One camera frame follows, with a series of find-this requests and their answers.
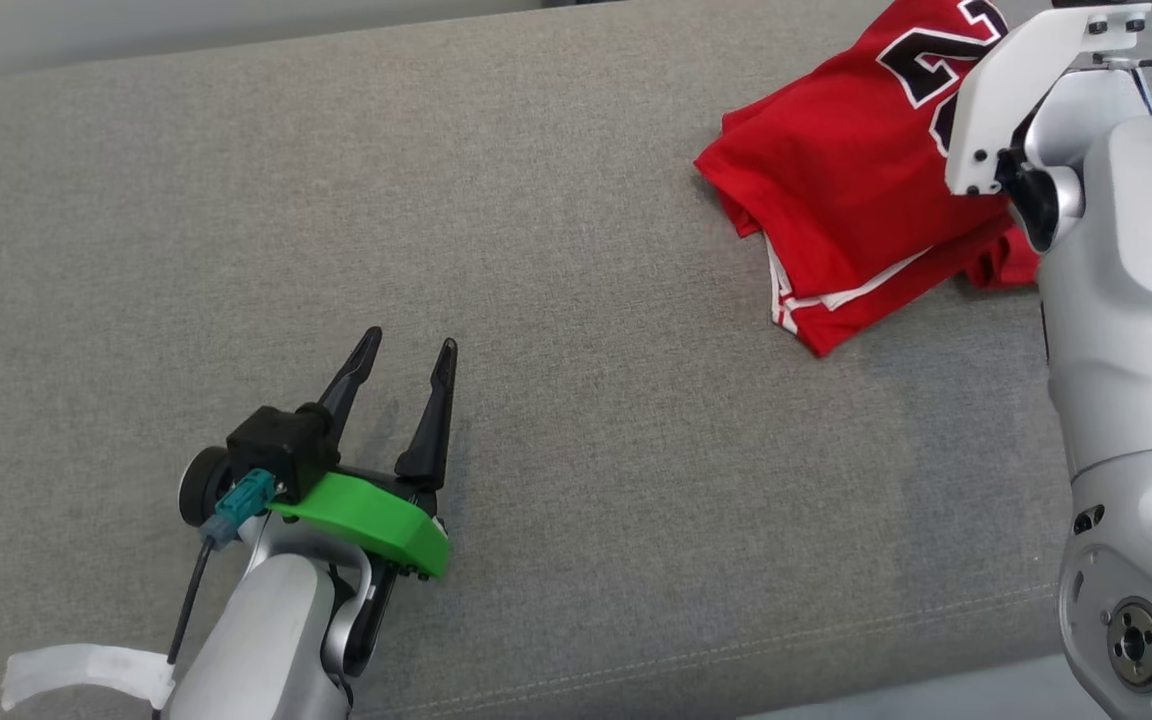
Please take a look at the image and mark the red jersey white sleeves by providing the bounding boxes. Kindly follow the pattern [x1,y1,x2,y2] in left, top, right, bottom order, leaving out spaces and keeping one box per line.
[694,0,1012,301]

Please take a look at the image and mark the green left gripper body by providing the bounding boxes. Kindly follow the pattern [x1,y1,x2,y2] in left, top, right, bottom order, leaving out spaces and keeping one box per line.
[266,470,452,581]

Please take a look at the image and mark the red shorts white stripe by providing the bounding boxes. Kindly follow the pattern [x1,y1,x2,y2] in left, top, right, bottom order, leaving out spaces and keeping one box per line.
[766,215,1042,358]

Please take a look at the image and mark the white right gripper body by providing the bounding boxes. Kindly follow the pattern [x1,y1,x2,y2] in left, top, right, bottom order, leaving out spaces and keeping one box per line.
[944,0,1152,196]

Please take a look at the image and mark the white tape strip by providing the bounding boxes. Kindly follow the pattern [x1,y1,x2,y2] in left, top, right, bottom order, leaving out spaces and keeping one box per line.
[1,645,177,713]

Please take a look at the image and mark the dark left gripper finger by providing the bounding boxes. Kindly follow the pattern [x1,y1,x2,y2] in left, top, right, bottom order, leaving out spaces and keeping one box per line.
[395,338,459,491]
[311,326,384,451]

